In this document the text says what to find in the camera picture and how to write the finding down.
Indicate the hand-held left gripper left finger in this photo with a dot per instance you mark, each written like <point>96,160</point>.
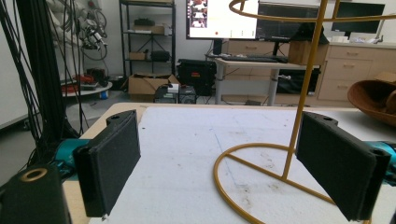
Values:
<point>107,161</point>

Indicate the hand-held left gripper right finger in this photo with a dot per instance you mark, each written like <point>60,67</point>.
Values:
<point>337,168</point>

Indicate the brown wooden bowl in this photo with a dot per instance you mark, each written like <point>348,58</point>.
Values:
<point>372,101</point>

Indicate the round white platform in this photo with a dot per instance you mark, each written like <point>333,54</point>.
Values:
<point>87,88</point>

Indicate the open cardboard box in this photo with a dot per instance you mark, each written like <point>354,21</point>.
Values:
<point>146,84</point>

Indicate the white foam mat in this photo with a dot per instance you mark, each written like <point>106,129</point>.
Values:
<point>199,168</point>

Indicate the beige drawer cabinet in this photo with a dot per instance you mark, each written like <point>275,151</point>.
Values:
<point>348,71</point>

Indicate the wooden box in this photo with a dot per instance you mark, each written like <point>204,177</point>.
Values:
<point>303,51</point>

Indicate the black equipment case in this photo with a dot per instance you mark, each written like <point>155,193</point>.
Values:
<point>196,74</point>

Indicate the white height-adjustable desk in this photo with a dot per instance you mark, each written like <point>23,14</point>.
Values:
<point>249,73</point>

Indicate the black metal shelf rack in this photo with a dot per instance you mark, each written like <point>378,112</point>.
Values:
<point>149,37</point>

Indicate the black keyboard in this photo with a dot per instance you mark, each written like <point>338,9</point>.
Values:
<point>249,58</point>

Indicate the dark computer monitor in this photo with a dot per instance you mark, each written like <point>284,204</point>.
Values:
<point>285,21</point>

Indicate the bright computer monitor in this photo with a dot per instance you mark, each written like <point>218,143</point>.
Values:
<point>222,18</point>

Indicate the black wall monitor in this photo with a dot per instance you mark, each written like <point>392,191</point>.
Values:
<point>358,17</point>

